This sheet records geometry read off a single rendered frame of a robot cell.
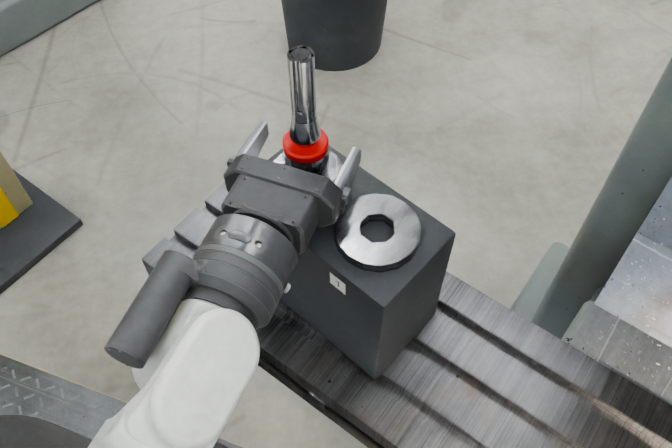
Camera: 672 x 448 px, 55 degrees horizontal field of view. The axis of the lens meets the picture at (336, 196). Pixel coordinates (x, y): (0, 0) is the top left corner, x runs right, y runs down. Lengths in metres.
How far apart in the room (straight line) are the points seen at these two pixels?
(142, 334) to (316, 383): 0.32
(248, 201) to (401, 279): 0.17
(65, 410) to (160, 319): 0.96
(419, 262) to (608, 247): 0.50
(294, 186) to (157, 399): 0.24
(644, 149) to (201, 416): 0.67
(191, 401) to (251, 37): 2.32
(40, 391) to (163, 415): 1.04
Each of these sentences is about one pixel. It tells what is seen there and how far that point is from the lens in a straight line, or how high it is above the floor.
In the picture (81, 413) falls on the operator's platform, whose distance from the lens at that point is 1.48.
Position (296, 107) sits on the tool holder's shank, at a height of 1.28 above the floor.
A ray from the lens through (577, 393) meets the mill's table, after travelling 0.86.
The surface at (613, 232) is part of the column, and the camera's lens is 1.08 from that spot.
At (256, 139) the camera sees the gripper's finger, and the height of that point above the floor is 1.21.
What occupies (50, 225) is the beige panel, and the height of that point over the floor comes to 0.03.
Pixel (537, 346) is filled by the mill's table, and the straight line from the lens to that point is 0.86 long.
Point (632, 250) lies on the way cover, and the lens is 0.96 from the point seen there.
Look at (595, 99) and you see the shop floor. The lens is 2.64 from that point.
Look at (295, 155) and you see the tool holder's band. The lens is 0.65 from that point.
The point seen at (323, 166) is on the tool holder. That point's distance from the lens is 0.67.
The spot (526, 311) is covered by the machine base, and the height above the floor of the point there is 0.20.
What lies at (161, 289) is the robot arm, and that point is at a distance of 0.55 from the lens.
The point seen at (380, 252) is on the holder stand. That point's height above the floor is 1.17.
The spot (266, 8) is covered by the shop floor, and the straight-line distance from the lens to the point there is 2.88.
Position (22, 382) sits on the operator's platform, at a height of 0.40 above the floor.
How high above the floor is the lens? 1.72
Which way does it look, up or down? 53 degrees down
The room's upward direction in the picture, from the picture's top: straight up
